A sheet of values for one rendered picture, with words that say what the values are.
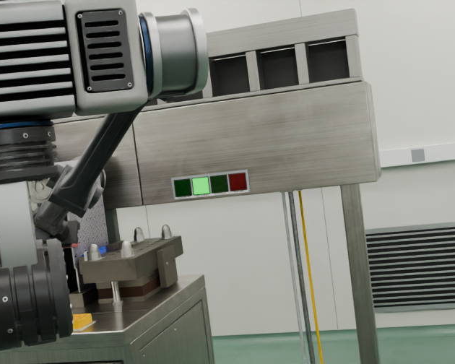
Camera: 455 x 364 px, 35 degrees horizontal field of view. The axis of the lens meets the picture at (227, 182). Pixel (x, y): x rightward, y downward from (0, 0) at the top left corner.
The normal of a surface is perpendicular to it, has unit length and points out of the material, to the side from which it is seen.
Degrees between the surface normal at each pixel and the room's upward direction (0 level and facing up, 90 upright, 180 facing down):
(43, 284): 78
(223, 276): 90
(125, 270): 90
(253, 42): 90
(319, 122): 90
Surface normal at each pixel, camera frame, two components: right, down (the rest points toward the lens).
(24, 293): 0.23, -0.11
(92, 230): 0.96, -0.10
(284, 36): -0.26, 0.08
